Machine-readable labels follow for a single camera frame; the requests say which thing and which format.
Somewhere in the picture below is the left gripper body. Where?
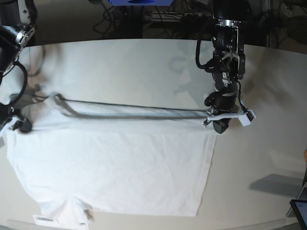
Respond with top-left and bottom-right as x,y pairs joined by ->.
205,92 -> 239,117

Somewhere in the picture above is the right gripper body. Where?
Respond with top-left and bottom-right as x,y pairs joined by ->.
0,105 -> 24,131

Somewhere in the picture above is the white T-shirt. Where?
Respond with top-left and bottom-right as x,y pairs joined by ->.
6,94 -> 216,229

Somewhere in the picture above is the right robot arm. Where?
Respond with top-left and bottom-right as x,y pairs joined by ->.
0,0 -> 37,134

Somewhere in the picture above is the white paper label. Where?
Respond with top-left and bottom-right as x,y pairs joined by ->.
33,215 -> 59,228

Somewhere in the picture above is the blue box overhead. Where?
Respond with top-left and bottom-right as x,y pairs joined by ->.
108,0 -> 173,6

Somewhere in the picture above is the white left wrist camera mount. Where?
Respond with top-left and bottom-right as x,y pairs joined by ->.
203,109 -> 256,127

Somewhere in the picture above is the tablet with dark frame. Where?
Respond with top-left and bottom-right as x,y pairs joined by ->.
290,199 -> 307,230

